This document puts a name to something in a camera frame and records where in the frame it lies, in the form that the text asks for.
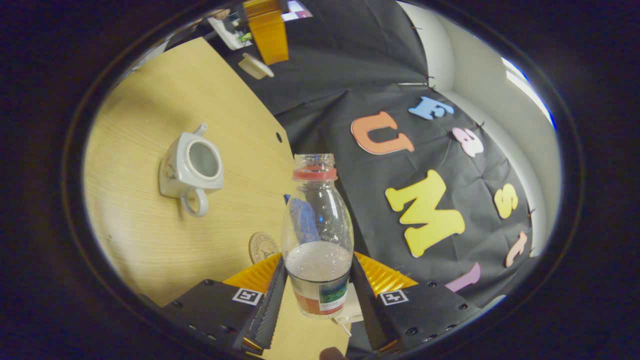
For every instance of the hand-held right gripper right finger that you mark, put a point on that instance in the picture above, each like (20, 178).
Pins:
(425, 310)

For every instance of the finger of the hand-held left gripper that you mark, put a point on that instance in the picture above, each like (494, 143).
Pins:
(270, 30)

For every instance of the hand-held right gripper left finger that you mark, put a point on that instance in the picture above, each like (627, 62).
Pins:
(215, 305)

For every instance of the white teacup lid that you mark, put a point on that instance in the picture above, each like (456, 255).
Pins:
(256, 66)

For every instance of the round wooden coaster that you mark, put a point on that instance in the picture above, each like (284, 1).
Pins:
(260, 247)

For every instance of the clear plastic water bottle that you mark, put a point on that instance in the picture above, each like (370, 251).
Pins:
(317, 235)

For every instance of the white ceramic teacup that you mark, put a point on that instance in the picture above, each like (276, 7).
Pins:
(175, 175)

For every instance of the computer monitor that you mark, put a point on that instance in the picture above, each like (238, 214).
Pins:
(297, 10)

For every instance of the white side table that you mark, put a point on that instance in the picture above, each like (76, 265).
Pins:
(227, 35)

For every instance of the black backdrop cloth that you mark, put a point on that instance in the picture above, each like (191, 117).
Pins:
(350, 50)

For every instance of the ceiling light panel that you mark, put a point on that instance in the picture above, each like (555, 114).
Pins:
(530, 90)

